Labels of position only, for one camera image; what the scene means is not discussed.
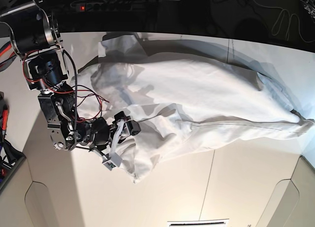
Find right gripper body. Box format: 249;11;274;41
83;111;141;161

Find white t-shirt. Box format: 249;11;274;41
70;35;315;183

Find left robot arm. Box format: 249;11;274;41
300;0;315;19

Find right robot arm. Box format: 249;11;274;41
0;0;141;160

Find orange grey pliers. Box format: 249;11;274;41
0;41;17;72

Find black power strip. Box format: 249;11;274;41
70;2;133;12

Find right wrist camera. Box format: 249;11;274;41
102;153;122;171

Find left braided cable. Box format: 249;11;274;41
63;49;79;151

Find white cable on floor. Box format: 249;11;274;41
242;0;315;43

